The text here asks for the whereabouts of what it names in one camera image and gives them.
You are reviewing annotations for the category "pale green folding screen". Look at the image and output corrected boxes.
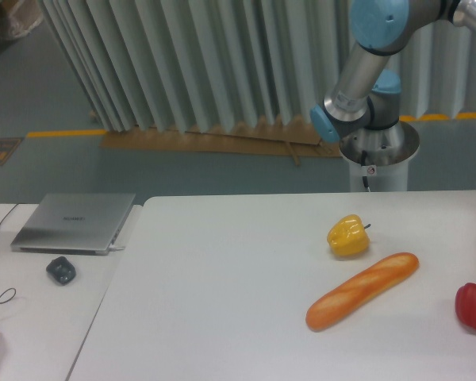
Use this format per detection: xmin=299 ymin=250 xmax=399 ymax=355
xmin=39 ymin=1 xmax=476 ymax=132

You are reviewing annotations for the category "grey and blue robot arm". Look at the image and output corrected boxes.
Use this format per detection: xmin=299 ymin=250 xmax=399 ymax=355
xmin=310 ymin=1 xmax=476 ymax=143

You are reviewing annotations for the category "white usb plug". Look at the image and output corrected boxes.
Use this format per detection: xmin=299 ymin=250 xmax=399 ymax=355
xmin=109 ymin=245 xmax=125 ymax=252

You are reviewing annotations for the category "yellow toy bell pepper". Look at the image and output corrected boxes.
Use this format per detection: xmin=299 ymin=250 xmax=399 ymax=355
xmin=327 ymin=214 xmax=370 ymax=257

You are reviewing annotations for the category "red toy bell pepper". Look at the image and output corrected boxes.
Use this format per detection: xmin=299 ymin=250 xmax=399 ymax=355
xmin=455 ymin=283 xmax=476 ymax=330

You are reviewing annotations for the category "white side table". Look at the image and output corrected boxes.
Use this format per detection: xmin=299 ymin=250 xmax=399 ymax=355
xmin=0 ymin=204 xmax=141 ymax=380

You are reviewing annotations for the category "orange toy baguette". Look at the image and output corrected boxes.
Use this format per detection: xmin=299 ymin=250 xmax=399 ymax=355
xmin=305 ymin=252 xmax=420 ymax=331

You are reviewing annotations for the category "silver closed laptop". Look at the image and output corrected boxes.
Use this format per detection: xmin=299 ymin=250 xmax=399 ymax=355
xmin=10 ymin=193 xmax=135 ymax=255

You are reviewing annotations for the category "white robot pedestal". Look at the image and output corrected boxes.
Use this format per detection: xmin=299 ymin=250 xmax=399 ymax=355
xmin=339 ymin=121 xmax=420 ymax=192

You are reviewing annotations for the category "flat brown cardboard sheet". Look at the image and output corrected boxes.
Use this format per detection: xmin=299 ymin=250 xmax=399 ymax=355
xmin=100 ymin=115 xmax=340 ymax=166

